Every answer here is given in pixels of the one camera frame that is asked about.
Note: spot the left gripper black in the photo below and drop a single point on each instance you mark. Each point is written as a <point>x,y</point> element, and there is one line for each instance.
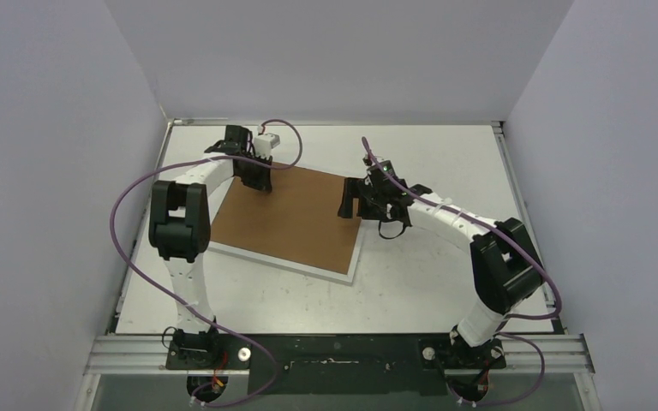
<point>262,183</point>

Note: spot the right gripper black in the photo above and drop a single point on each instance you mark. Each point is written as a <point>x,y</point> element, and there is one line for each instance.
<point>360,197</point>

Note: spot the white brown backing board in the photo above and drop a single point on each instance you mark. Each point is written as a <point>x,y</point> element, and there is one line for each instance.
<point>295,221</point>

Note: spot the white picture frame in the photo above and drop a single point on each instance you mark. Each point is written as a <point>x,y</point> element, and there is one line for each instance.
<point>306,271</point>

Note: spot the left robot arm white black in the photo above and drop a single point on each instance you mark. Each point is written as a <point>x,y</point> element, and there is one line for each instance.
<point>179,228</point>

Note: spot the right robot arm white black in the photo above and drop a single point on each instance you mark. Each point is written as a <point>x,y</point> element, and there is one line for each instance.
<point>502,255</point>

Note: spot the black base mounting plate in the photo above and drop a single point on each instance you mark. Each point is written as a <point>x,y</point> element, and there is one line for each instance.
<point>326,364</point>

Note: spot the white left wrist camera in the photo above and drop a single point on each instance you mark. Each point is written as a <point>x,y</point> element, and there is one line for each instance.
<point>264,144</point>

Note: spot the aluminium front rail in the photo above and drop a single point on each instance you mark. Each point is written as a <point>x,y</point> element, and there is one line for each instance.
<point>147,355</point>

